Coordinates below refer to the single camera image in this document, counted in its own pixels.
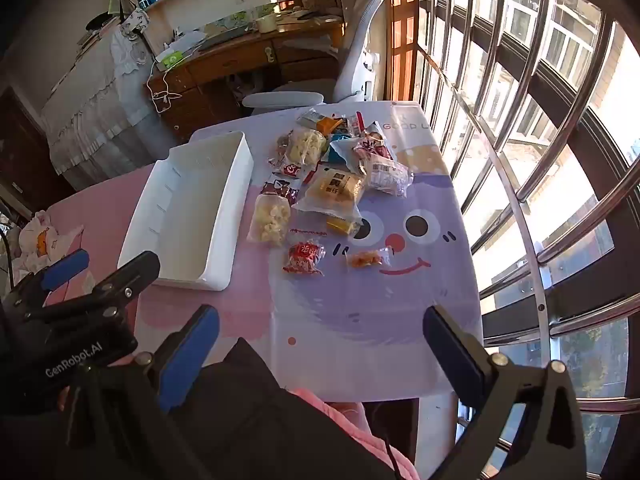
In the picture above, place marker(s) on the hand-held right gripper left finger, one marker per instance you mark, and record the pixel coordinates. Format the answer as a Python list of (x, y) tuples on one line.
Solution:
[(190, 355)]

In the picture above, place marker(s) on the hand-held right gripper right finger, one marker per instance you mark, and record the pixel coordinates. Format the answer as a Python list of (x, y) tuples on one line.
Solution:
[(452, 355)]

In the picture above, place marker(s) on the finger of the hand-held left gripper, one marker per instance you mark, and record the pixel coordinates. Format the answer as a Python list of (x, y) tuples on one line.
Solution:
[(125, 280), (65, 267)]

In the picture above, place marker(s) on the white plastic bin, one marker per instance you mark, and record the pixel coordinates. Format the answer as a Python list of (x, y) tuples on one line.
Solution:
[(190, 210)]

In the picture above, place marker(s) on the small orange snack packet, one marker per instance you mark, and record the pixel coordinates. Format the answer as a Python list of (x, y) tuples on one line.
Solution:
[(367, 259)]

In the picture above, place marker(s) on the small red snack packet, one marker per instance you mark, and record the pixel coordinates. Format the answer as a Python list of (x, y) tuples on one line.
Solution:
[(302, 257)]

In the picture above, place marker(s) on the clear popcorn bag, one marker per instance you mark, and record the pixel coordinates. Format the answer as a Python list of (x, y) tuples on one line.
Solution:
[(270, 220)]

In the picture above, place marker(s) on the small yellow snack packet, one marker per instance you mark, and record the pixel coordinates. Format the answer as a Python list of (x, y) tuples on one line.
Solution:
[(342, 225)]

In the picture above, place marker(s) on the dark red snack packet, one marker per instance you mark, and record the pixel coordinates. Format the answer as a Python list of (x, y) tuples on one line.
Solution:
[(277, 190)]

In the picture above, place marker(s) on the clear white snack packet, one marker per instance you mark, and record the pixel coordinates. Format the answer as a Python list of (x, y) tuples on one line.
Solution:
[(387, 175)]

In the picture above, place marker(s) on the red white wafer packet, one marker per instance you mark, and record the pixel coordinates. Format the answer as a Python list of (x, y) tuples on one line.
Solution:
[(292, 169)]

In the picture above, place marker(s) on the yellow pastry bag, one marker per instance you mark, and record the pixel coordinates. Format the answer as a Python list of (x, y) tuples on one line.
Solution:
[(332, 187)]

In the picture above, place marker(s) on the blue snack packet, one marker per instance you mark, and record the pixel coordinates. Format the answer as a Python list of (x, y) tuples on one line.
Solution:
[(342, 152)]

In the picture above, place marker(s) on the orange white long snack packet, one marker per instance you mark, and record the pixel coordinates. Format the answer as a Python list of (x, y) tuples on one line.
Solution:
[(320, 121)]

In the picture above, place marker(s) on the printed white cloth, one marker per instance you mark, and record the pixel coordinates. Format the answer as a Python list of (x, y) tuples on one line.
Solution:
[(42, 240)]

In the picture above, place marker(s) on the pink bed sheet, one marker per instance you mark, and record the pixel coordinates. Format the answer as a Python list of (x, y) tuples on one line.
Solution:
[(95, 205)]

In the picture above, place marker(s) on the person's black clothing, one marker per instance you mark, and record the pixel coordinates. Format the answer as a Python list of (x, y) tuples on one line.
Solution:
[(260, 410)]

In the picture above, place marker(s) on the printed purple tablecloth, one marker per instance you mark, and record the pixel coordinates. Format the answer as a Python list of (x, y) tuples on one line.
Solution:
[(350, 310)]

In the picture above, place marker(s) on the person's pink garment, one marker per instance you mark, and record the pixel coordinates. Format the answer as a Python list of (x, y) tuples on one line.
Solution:
[(330, 412)]

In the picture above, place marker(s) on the white lace cover cloth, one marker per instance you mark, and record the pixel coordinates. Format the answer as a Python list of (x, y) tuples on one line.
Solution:
[(95, 105)]

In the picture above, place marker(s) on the metal window grille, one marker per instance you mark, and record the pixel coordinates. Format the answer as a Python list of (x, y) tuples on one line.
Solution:
[(525, 160)]

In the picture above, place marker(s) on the trash bin with bag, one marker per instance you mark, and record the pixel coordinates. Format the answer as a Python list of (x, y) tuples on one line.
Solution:
[(240, 87)]

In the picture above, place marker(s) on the green tissue pack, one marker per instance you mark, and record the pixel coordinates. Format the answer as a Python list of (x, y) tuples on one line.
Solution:
[(170, 60)]

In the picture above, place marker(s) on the clear rice puff bag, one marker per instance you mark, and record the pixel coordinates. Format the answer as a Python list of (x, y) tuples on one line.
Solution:
[(305, 145)]

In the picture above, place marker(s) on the stack of books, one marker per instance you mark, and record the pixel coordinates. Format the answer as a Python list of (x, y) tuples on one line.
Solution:
[(92, 40)]

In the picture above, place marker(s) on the wooden desk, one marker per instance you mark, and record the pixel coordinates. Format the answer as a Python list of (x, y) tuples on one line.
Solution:
[(235, 65)]

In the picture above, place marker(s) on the black hat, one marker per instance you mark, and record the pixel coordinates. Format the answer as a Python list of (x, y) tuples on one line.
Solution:
[(100, 22)]

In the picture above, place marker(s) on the red striped candy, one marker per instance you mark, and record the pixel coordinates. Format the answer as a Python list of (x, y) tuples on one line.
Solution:
[(357, 122)]

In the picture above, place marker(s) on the floral cloth bag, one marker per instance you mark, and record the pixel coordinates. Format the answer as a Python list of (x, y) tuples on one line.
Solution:
[(135, 22)]

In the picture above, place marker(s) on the grey keyboard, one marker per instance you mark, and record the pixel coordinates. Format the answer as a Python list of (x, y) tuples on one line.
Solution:
[(225, 37)]

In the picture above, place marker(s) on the white cup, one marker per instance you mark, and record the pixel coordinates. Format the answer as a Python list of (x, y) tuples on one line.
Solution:
[(267, 22)]

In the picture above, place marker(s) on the grey office chair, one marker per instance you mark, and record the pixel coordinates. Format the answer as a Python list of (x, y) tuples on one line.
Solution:
[(357, 60)]

